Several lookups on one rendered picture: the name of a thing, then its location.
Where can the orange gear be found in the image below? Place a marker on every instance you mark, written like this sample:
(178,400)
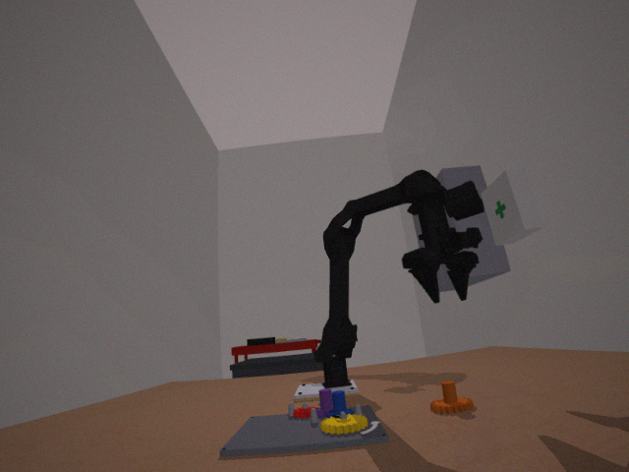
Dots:
(451,403)

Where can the white arrow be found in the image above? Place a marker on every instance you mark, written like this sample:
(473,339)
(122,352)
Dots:
(372,428)

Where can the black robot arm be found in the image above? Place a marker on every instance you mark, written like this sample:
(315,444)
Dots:
(428,199)

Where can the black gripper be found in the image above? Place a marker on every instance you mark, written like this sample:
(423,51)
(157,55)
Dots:
(424,262)

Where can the blue gear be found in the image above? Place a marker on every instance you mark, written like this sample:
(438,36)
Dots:
(339,405)

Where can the yellow gear with black stripe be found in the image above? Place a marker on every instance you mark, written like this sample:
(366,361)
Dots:
(335,425)

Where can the red gear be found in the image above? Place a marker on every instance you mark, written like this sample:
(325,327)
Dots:
(302,413)

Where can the purple gear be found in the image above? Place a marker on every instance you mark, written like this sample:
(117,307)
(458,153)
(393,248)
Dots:
(325,402)

